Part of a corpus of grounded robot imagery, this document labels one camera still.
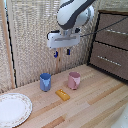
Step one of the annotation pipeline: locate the thin wooden screen post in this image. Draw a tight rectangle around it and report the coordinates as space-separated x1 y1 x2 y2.
55 46 66 76

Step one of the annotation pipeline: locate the white patterned plate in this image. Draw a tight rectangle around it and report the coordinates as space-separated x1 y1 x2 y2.
0 92 34 128

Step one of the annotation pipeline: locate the dark brown drawer cabinet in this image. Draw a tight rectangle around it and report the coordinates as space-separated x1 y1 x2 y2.
87 9 128 82

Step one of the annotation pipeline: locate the wooden screen post black-edged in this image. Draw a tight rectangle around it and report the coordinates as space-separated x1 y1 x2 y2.
0 0 18 90

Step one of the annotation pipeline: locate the short silver drawer handle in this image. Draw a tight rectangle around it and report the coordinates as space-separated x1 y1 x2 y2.
96 55 123 68

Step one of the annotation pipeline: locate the narrow woven screen panel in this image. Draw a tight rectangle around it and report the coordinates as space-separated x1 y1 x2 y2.
0 0 13 94

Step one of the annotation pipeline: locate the grey robot base corner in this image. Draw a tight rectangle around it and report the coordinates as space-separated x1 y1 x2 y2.
110 104 128 128

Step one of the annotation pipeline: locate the blue cup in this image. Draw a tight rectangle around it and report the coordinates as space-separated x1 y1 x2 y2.
39 72 53 93

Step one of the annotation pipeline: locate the long silver drawer handle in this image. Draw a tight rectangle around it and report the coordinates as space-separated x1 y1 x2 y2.
105 27 128 37

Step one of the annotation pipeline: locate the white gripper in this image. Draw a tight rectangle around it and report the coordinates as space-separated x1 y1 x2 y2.
46 29 82 59

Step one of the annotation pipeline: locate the yellow rectangular block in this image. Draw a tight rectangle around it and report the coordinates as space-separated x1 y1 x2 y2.
54 88 71 102

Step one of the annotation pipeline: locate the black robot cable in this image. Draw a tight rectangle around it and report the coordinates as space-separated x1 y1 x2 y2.
79 15 128 38

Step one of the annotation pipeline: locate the woven screen panel beside cabinet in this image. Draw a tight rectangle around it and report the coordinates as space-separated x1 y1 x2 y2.
62 0 128 73

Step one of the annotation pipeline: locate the pink cup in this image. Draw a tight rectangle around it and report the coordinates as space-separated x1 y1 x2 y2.
67 71 82 91

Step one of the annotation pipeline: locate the wide woven screen panel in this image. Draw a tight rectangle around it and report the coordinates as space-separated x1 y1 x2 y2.
7 0 63 88

